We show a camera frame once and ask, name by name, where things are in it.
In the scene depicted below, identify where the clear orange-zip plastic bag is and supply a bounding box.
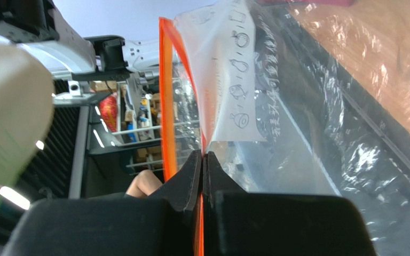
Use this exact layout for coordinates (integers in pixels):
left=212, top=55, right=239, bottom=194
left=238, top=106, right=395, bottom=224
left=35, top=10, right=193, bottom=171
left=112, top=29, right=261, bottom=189
left=159, top=1, right=410, bottom=255

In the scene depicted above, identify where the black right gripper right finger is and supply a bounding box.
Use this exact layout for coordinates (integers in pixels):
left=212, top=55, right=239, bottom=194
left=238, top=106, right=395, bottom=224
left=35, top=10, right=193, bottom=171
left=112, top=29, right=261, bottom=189
left=202, top=152, right=376, bottom=255

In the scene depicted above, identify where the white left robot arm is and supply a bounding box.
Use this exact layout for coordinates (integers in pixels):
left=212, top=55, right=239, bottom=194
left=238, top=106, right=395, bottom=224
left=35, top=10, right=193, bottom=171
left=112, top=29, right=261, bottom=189
left=0, top=1, right=160, bottom=107

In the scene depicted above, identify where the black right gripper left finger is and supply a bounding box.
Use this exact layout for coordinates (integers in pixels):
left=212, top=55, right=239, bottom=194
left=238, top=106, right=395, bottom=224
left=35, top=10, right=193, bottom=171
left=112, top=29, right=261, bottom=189
left=3, top=150, right=202, bottom=255

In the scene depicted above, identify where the toy lettuce head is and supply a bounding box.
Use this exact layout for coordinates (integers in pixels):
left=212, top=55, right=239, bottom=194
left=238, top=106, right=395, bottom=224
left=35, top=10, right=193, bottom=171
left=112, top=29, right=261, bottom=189
left=0, top=44, right=55, bottom=204

